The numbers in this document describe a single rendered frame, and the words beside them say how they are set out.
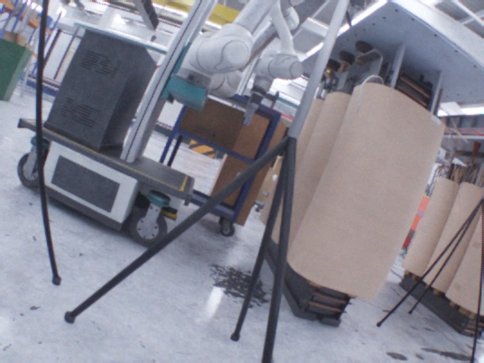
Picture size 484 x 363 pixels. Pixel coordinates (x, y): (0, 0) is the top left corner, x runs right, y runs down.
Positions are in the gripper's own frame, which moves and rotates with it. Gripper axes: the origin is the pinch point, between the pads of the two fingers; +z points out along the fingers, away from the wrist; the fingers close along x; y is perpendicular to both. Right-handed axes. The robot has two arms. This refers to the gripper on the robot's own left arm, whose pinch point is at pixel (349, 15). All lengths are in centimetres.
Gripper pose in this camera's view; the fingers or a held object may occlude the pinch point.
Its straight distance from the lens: 204.9
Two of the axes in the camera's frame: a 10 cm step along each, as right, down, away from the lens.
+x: 8.3, 3.9, -3.9
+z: -3.9, 9.2, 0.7
